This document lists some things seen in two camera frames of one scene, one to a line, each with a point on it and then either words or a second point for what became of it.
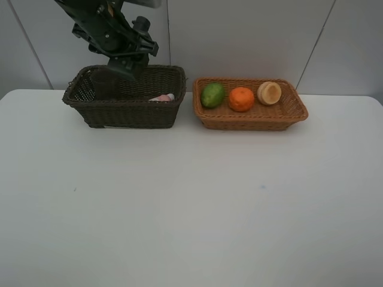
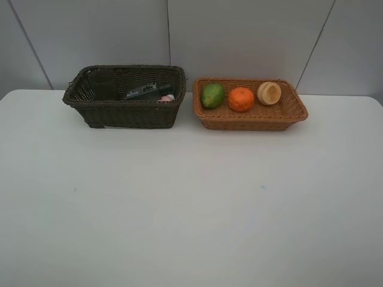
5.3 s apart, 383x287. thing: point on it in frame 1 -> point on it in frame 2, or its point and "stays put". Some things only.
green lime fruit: [212, 95] stays put
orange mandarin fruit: [241, 99] stays put
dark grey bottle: [133, 67] -> [147, 90]
